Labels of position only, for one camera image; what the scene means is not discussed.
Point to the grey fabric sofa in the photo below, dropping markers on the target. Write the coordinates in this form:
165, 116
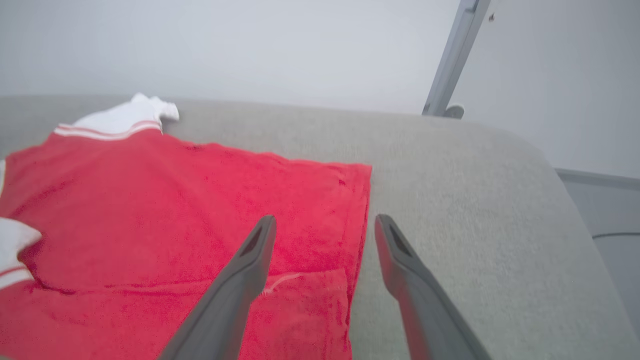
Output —
475, 210

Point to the grey rounded floor bracket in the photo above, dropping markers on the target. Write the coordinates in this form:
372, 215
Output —
454, 111

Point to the grey baseboard strip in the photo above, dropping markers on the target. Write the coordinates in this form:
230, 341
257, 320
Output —
600, 179

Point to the grey metal frame post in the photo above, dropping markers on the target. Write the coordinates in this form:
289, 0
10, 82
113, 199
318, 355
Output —
455, 55

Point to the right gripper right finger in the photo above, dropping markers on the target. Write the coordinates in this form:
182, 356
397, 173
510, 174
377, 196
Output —
420, 300

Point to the red garment with white trim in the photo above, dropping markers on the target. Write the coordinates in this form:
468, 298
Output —
175, 215

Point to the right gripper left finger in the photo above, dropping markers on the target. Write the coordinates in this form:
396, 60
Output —
235, 295

